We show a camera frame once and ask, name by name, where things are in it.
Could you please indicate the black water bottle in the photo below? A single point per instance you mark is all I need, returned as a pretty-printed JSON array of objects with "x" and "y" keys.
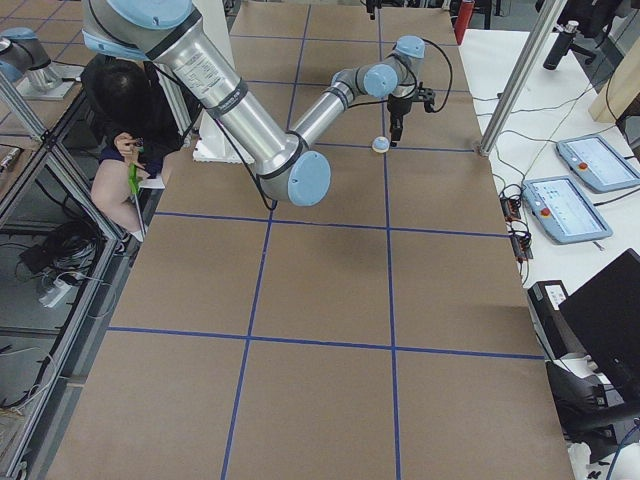
[{"x": 561, "y": 45}]

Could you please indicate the green handled tool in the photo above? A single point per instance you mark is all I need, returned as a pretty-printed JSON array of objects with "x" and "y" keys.
[{"x": 133, "y": 182}]

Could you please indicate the near blue teach pendant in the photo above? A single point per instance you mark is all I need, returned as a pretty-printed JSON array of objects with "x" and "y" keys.
[{"x": 564, "y": 211}]

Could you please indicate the white power strip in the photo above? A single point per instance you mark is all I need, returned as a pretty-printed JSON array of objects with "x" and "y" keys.
[{"x": 55, "y": 294}]

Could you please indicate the aluminium frame post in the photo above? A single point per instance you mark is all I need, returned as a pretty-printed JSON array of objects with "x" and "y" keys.
[{"x": 532, "y": 47}]

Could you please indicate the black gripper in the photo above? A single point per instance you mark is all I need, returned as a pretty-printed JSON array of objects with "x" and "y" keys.
[{"x": 398, "y": 105}]

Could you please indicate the blue teach pendant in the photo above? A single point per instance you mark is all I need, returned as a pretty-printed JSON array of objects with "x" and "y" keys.
[
  {"x": 564, "y": 211},
  {"x": 600, "y": 166}
]

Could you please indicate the blue bell with cream button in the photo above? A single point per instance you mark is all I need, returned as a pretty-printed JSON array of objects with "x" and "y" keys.
[{"x": 380, "y": 144}]

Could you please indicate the red cylinder tube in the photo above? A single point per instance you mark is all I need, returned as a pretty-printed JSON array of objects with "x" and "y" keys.
[{"x": 465, "y": 13}]

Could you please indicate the black monitor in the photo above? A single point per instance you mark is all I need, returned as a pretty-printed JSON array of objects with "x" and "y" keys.
[{"x": 604, "y": 316}]

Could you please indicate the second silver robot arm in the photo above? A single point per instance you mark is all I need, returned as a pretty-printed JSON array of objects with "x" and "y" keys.
[{"x": 22, "y": 55}]

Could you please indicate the far blue teach pendant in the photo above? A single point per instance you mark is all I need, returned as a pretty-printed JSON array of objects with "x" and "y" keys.
[{"x": 600, "y": 166}]

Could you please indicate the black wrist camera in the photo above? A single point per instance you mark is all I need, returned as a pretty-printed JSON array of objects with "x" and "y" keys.
[{"x": 427, "y": 97}]

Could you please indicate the person in black shirt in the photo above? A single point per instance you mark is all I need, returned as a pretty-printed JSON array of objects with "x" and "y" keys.
[{"x": 139, "y": 131}]

